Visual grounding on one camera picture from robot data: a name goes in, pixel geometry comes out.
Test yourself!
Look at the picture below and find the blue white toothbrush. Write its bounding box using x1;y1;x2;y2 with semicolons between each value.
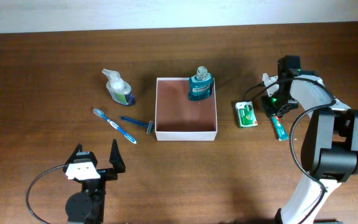
93;108;137;144

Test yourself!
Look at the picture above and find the toothpaste tube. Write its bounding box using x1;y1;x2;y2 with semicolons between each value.
270;116;289;141

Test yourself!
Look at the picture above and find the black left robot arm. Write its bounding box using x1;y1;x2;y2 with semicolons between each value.
63;139;126;224

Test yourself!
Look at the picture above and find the teal mouthwash bottle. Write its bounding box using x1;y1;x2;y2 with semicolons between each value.
188;66;214;101

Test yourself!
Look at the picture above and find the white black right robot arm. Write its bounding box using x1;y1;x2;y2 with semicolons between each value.
262;55;358;224

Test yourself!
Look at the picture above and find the white cardboard box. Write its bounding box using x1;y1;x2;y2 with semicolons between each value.
154;78;218;141

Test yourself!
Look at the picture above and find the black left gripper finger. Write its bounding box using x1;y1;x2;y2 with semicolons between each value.
109;139;126;173
65;143;83;164

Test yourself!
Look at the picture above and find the clear foam soap dispenser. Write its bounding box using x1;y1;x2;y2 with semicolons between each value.
102;68;135;106

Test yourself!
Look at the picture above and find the green white soap bar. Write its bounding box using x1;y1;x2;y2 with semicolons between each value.
235;101;258;128

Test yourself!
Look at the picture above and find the blue disposable razor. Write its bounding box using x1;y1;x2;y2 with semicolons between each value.
120;116;154;134

